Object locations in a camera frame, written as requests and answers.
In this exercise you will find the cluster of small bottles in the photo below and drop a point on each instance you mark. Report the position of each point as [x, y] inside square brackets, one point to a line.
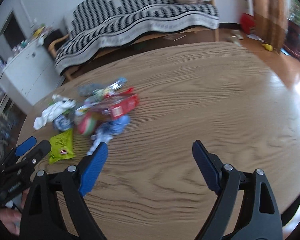
[37, 35]

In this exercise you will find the blue and white wrapper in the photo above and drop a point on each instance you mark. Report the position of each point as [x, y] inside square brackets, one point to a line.
[88, 89]

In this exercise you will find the red and green round packet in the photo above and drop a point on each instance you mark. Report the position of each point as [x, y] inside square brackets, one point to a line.
[87, 126]

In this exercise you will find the blue crumpled plastic bag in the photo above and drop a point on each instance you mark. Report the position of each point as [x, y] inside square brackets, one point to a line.
[118, 125]

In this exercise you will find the yellow-green snack packet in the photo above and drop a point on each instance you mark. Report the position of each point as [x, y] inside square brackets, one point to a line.
[61, 146]

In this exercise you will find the yellow toy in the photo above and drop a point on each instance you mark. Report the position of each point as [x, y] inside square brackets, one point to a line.
[268, 47]

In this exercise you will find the black box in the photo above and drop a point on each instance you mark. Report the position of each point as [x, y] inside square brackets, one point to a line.
[52, 37]

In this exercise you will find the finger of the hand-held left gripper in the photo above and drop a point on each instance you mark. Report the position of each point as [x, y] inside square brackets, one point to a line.
[40, 150]
[27, 143]

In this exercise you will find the red ribbon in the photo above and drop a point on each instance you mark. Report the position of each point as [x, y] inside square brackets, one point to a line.
[128, 90]

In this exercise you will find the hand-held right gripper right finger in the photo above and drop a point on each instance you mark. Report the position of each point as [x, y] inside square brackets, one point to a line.
[205, 165]

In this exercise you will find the striped black-white sofa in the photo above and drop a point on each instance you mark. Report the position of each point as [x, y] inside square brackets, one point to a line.
[140, 22]

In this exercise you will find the red cardboard box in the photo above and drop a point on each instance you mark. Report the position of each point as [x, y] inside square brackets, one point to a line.
[125, 105]

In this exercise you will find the person's left hand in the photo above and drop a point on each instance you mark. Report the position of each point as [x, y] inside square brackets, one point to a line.
[7, 218]

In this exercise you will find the light blue foil wrapper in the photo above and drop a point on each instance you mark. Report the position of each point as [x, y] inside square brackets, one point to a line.
[117, 82]

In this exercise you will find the white cabinet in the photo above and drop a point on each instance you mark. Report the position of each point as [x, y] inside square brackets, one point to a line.
[32, 72]

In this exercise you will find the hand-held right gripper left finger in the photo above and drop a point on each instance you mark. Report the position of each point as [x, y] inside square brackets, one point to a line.
[95, 167]

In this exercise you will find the white crumpled tissue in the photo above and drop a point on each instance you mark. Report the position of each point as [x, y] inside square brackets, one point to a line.
[52, 111]

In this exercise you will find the cluttered low shelf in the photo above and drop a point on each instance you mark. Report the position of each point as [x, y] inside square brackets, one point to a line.
[5, 115]

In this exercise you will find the red bag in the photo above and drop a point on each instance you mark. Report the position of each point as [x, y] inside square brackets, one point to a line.
[248, 22]

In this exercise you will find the wooden sofa frame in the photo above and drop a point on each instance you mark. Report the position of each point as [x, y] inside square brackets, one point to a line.
[56, 42]

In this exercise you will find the pair of beige slippers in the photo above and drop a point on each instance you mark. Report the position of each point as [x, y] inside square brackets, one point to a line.
[236, 36]

